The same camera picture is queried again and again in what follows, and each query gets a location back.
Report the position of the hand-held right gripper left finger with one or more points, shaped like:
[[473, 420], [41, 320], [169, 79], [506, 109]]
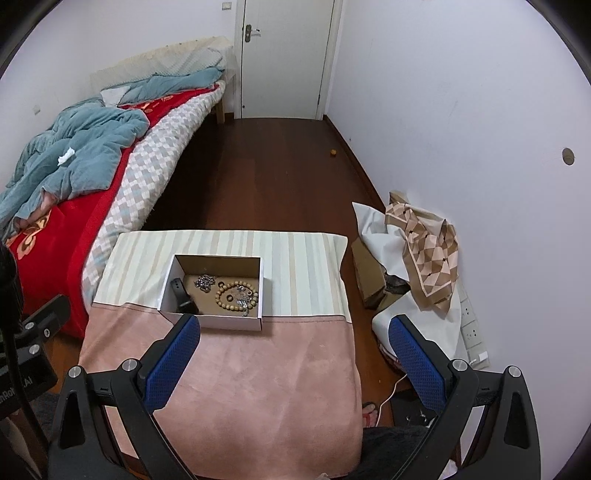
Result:
[[173, 360]]

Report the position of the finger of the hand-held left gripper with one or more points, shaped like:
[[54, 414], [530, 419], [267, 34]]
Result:
[[46, 318]]

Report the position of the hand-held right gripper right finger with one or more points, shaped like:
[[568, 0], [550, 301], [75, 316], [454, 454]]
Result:
[[415, 364]]

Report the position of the black smart watch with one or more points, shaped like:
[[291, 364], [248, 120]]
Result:
[[182, 300]]

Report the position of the white power strip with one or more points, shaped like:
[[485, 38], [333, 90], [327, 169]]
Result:
[[471, 332]]

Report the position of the red slipper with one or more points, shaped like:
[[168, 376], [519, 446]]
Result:
[[370, 414]]

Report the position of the pink and striped tablecloth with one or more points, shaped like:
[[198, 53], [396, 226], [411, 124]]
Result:
[[254, 369]]

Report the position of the dark grey fuzzy cloth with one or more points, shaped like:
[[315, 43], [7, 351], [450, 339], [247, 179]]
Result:
[[392, 447]]

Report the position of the red floral blanket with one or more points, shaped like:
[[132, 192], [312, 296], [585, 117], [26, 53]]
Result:
[[78, 221]]

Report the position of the brown cardboard box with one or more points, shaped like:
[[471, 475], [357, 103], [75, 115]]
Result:
[[369, 272]]

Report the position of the brown patterned cloth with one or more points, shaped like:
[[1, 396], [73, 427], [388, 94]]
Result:
[[429, 254]]

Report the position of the white tissue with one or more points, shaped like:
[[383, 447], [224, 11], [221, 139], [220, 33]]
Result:
[[66, 157]]

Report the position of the blue-grey duvet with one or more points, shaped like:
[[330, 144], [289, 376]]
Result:
[[83, 147]]

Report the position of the checkered quilt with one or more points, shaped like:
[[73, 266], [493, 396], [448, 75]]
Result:
[[152, 157]]

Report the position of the white pillow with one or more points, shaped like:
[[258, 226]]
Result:
[[112, 95]]

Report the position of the beige headboard cover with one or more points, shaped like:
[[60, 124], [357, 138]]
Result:
[[184, 55]]

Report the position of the white door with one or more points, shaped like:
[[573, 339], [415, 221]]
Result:
[[286, 60]]

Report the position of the wooden bed frame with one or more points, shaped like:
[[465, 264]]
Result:
[[228, 99]]

